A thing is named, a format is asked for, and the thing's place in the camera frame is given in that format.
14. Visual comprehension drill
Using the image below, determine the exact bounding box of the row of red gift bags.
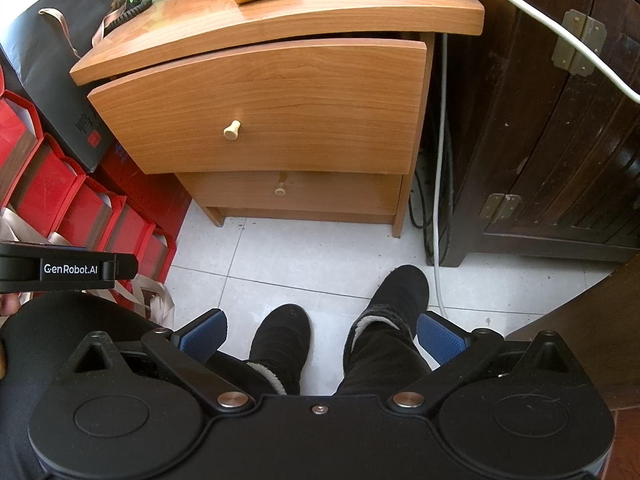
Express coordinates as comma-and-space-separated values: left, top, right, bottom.
0, 67, 179, 328

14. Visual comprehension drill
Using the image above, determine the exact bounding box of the black fleece-lined boot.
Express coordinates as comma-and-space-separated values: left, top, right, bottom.
248, 303, 315, 396
345, 264, 431, 357

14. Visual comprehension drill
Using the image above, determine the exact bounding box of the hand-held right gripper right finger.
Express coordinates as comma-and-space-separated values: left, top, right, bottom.
388, 311, 577, 412

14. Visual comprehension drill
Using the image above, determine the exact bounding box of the thin black cable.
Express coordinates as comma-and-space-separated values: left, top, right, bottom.
409, 125, 457, 267

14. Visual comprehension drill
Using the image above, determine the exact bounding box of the light wooden nightstand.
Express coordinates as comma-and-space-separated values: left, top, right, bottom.
69, 0, 486, 239

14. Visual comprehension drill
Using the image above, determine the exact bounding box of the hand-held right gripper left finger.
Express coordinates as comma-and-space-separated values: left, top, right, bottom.
56, 308, 254, 413

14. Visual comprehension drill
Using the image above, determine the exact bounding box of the light wooden drawer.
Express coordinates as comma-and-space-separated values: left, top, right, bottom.
87, 38, 429, 176

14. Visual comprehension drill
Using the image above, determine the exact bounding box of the thick white cable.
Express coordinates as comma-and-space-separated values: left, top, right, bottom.
469, 0, 640, 102

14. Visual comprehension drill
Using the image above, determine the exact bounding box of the lower wooden drawer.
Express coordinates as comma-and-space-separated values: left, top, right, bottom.
175, 170, 404, 217

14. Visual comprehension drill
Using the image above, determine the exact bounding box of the brown wooden board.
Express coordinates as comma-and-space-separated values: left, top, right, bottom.
504, 254, 640, 411

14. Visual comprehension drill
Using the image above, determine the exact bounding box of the black coiled phone cord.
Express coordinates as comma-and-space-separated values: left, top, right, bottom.
90, 0, 154, 49

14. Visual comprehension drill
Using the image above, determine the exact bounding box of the dark wooden cabinet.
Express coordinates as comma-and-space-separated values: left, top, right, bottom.
439, 0, 640, 269

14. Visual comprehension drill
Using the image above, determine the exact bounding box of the red printed gift box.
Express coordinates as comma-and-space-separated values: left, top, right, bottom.
94, 142, 194, 247

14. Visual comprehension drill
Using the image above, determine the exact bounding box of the black paper bag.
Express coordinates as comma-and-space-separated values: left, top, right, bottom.
0, 0, 137, 174

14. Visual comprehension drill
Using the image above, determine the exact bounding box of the brass cabinet hinge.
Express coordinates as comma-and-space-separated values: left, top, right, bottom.
552, 9, 609, 79
480, 192, 524, 224

